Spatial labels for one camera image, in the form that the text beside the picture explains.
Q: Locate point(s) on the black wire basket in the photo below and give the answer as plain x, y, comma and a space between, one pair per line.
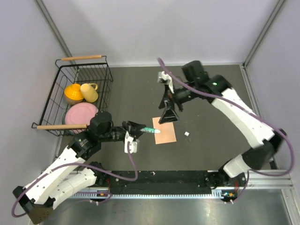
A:
80, 70

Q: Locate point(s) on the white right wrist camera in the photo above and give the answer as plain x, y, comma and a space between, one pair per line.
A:
164, 78

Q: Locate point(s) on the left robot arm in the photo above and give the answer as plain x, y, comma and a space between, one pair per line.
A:
69, 174

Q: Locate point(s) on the yellow mug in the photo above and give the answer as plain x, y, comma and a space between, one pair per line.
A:
89, 92

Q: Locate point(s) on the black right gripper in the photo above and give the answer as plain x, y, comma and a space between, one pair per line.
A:
169, 115

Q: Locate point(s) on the pink plate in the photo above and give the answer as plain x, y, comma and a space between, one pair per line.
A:
80, 113

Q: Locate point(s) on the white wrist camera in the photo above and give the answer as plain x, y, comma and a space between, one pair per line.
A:
130, 144
164, 78

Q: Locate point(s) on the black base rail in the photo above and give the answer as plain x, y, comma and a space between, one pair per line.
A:
169, 185

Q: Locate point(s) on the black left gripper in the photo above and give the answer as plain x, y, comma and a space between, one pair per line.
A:
133, 129

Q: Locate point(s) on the orange bowl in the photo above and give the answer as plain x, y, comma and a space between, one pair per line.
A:
72, 94

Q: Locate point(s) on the white green glue stick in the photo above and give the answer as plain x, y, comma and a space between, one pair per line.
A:
150, 130

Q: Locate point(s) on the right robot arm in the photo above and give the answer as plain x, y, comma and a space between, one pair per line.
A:
264, 141

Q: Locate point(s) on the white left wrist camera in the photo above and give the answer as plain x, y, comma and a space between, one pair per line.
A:
130, 144

